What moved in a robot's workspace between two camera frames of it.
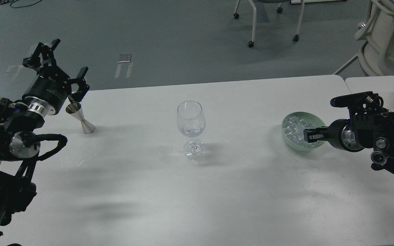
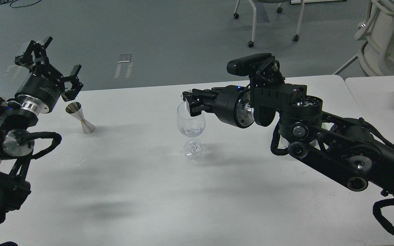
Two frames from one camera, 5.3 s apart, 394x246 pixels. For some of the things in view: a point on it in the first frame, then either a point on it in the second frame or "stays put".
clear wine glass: (191, 121) stays put
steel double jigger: (75, 109) stays put
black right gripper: (341, 134) → (232, 104)
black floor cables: (1, 2) stays put
